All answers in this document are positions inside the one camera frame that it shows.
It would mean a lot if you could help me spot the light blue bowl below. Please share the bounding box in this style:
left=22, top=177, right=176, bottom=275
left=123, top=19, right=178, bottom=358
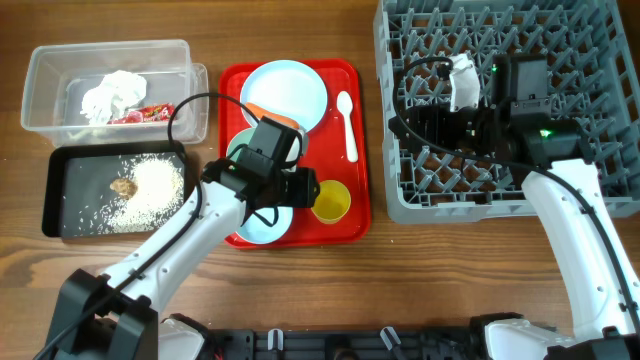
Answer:
left=236, top=207, right=293, bottom=245

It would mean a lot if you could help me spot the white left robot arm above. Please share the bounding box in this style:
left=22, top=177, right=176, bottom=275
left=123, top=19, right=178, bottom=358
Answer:
left=36, top=145, right=319, bottom=359

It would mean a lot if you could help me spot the brown walnut food scrap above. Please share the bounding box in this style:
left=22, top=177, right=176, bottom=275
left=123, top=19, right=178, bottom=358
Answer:
left=109, top=178, right=138, bottom=200

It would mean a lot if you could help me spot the clear plastic waste bin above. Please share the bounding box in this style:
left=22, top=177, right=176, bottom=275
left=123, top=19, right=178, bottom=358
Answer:
left=21, top=40, right=209, bottom=147

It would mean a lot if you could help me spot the red snack wrapper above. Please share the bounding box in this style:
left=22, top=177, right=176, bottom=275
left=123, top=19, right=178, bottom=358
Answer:
left=108, top=103, right=175, bottom=125

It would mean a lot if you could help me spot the white plastic spoon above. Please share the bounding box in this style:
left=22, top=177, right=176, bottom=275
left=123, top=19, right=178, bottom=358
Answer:
left=336, top=91, right=359, bottom=163

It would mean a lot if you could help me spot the black food waste tray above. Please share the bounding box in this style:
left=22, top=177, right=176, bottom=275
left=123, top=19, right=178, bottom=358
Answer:
left=42, top=141, right=186, bottom=238

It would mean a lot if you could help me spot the red serving tray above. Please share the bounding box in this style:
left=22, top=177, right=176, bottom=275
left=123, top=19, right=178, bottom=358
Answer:
left=218, top=59, right=371, bottom=248

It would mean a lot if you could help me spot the orange carrot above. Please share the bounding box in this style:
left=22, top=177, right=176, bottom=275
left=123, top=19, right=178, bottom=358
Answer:
left=246, top=102, right=300, bottom=130

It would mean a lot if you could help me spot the white rice pile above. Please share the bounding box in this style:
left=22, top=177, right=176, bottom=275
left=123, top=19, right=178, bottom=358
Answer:
left=74, top=152, right=186, bottom=235

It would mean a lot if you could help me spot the green bowl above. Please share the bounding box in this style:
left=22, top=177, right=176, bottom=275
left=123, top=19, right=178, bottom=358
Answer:
left=226, top=128, right=255, bottom=161

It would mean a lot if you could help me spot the grey dishwasher rack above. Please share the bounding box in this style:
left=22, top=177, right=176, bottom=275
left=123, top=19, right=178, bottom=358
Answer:
left=373, top=1, right=639, bottom=224

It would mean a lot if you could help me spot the yellow cup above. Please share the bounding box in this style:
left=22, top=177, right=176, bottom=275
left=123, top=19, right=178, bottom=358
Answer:
left=311, top=180, right=352, bottom=224

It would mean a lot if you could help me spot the light blue plate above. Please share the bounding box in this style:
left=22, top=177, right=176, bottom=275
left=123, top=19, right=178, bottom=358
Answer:
left=240, top=60, right=328, bottom=132

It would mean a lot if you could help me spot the white napkin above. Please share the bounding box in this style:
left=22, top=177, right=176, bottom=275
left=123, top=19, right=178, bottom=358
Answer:
left=80, top=70, right=147, bottom=125

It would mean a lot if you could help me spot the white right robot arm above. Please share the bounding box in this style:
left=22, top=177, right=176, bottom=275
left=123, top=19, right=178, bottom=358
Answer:
left=389, top=99, right=639, bottom=359

